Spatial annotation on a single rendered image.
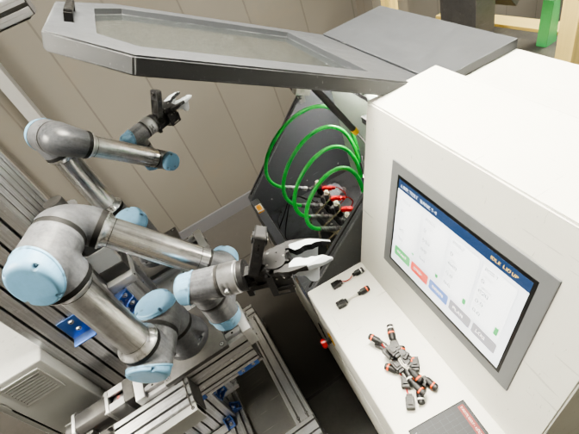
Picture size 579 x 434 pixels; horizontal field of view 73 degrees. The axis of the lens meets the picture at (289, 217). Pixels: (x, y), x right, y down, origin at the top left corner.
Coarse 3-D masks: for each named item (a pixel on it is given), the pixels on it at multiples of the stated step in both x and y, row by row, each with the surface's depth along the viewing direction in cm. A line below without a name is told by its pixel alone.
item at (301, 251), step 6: (300, 240) 87; (306, 240) 86; (312, 240) 85; (318, 240) 85; (324, 240) 85; (294, 246) 86; (300, 246) 85; (306, 246) 85; (312, 246) 85; (318, 246) 85; (294, 252) 86; (300, 252) 85; (306, 252) 87; (312, 252) 87
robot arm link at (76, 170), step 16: (32, 128) 130; (32, 144) 132; (48, 160) 136; (64, 160) 137; (80, 160) 143; (80, 176) 144; (96, 176) 151; (80, 192) 149; (96, 192) 150; (112, 208) 155
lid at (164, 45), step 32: (64, 32) 79; (96, 32) 94; (128, 32) 101; (160, 32) 109; (192, 32) 119; (224, 32) 131; (256, 32) 143; (288, 32) 148; (96, 64) 77; (128, 64) 75; (160, 64) 76; (192, 64) 79; (224, 64) 81; (256, 64) 87; (288, 64) 93; (320, 64) 111; (352, 64) 112; (384, 64) 122
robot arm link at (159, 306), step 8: (160, 288) 119; (144, 296) 118; (152, 296) 116; (160, 296) 115; (168, 296) 115; (144, 304) 115; (152, 304) 114; (160, 304) 112; (168, 304) 113; (176, 304) 117; (136, 312) 113; (144, 312) 112; (152, 312) 111; (160, 312) 111; (168, 312) 113; (176, 312) 116; (184, 312) 121; (144, 320) 111; (152, 320) 111; (160, 320) 111; (168, 320) 112; (176, 320) 114; (184, 320) 120; (176, 328) 113; (184, 328) 120
